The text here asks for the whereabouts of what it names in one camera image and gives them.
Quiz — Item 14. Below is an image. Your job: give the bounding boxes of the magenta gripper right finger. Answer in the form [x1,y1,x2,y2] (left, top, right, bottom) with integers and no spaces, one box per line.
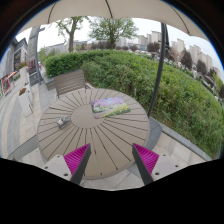
[132,143,181,185]

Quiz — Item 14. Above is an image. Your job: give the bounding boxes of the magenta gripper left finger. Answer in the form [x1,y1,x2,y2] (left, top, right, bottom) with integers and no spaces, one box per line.
[42,144,91,185]

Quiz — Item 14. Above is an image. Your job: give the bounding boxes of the grey computer mouse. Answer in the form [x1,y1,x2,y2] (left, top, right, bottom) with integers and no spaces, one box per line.
[57,116,70,128]

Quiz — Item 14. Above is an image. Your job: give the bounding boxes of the colourful floral mouse pad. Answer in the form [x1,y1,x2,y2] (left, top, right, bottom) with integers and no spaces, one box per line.
[90,97,131,119]

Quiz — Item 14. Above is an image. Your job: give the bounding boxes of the round slatted outdoor table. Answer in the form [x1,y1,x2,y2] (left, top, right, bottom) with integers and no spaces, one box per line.
[37,88,149,180]

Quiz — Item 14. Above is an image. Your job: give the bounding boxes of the green trimmed hedge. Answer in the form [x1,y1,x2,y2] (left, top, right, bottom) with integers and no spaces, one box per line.
[44,50,224,157]

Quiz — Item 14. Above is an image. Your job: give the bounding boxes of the white planter box with flowers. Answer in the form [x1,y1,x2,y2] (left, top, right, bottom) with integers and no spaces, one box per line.
[18,85,33,117]

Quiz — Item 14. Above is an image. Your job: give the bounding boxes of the grey slatted outdoor chair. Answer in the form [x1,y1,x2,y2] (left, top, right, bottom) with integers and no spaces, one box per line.
[54,70,91,98]

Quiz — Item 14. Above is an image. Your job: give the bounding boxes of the dark curved umbrella pole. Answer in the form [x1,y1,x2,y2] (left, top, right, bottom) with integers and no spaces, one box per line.
[147,23,166,118]

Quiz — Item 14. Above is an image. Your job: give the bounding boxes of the grey street pole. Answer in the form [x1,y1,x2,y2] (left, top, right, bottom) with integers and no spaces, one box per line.
[33,26,45,85]

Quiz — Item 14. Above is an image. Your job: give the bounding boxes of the beige patio umbrella canopy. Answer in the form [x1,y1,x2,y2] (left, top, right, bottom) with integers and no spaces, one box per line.
[19,0,207,40]

